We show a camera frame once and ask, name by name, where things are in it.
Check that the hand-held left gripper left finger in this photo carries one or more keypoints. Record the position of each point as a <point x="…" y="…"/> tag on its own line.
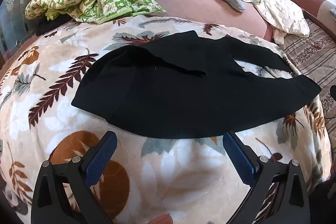
<point x="102" y="154"/>

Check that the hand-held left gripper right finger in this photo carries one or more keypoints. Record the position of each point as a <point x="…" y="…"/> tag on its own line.
<point x="239" y="154"/>

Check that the black pants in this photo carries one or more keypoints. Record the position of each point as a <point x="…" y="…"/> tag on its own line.
<point x="170" y="92"/>

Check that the leaf print fleece blanket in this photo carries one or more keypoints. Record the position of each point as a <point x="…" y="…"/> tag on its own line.
<point x="52" y="98"/>

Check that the striped brown bed cover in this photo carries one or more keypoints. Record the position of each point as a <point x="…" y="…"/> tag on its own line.
<point x="312" y="50"/>

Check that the cream floral cloth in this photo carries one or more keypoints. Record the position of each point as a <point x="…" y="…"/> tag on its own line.
<point x="283" y="12"/>

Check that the pink bed sheet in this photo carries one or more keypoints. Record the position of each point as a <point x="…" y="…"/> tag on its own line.
<point x="199" y="7"/>

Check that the glass door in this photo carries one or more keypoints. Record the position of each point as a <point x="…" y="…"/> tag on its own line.
<point x="13" y="19"/>

